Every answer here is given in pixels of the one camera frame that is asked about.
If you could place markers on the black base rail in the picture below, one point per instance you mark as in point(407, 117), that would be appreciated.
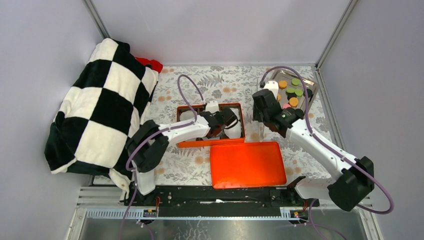
point(205, 201)

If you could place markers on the orange cookie tin box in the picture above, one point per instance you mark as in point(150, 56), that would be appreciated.
point(221, 138)

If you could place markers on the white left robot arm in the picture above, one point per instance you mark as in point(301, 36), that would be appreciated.
point(148, 145)

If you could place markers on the black white checkered blanket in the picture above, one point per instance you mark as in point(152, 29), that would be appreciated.
point(101, 111)

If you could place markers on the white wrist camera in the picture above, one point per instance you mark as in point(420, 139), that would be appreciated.
point(212, 107)
point(273, 86)

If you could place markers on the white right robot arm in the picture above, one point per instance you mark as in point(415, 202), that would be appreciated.
point(350, 180)

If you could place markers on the stainless steel tray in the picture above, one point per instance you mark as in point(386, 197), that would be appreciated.
point(283, 97)

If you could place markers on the pink cookie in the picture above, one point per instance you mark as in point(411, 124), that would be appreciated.
point(286, 105)

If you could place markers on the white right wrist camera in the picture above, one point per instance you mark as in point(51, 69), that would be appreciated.
point(273, 86)

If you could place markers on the floral patterned tablecloth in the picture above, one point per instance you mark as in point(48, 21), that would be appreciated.
point(181, 85)

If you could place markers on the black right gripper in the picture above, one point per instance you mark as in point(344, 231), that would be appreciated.
point(256, 116)

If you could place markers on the black cookie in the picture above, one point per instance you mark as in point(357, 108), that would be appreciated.
point(309, 93)

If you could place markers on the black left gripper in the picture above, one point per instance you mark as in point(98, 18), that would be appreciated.
point(209, 136)

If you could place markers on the red cloth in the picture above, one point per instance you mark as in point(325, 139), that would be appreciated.
point(151, 63)

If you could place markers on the orange tin lid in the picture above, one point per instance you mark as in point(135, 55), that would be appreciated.
point(247, 165)

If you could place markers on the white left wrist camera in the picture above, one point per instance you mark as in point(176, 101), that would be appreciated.
point(212, 107)

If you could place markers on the white paper cup liner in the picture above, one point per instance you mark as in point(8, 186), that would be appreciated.
point(188, 116)
point(234, 130)

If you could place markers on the orange cookie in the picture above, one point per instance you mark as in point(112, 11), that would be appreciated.
point(282, 84)
point(293, 102)

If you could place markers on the green cookie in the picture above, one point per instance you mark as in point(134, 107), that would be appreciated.
point(291, 91)
point(299, 92)
point(295, 82)

